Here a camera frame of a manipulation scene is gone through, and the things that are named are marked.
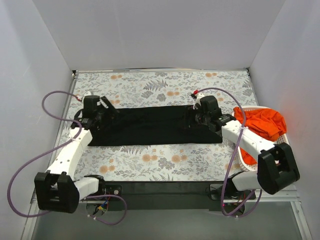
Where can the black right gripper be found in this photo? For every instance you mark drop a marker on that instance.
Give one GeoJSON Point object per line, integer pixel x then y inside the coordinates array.
{"type": "Point", "coordinates": [194, 117]}

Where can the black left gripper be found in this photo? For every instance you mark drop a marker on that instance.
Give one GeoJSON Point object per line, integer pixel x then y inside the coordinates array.
{"type": "Point", "coordinates": [107, 108]}

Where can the black t shirt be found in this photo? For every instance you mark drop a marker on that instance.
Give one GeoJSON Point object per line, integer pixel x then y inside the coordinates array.
{"type": "Point", "coordinates": [145, 126]}

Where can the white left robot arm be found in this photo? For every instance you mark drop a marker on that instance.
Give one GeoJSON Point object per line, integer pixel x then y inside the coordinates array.
{"type": "Point", "coordinates": [56, 189]}

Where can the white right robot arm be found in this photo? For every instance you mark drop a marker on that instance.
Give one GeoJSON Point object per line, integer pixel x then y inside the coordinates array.
{"type": "Point", "coordinates": [276, 164]}

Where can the orange t shirt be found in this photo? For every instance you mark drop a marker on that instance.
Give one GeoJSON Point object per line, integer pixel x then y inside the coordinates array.
{"type": "Point", "coordinates": [265, 122]}

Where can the white laundry basket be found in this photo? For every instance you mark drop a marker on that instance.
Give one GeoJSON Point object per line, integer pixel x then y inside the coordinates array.
{"type": "Point", "coordinates": [245, 160]}

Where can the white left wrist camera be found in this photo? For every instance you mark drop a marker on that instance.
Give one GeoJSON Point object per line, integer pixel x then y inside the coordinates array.
{"type": "Point", "coordinates": [80, 98]}

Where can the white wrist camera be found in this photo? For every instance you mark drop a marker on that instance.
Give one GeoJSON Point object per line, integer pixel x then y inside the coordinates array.
{"type": "Point", "coordinates": [197, 96]}
{"type": "Point", "coordinates": [80, 98]}

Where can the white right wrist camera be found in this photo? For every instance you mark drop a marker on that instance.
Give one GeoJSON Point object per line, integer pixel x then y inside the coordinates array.
{"type": "Point", "coordinates": [197, 96]}

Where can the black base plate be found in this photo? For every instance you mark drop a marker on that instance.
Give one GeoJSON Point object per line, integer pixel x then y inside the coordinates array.
{"type": "Point", "coordinates": [159, 195]}

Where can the aluminium frame rail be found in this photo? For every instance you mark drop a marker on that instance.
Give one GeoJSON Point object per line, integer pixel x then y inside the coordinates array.
{"type": "Point", "coordinates": [288, 194]}

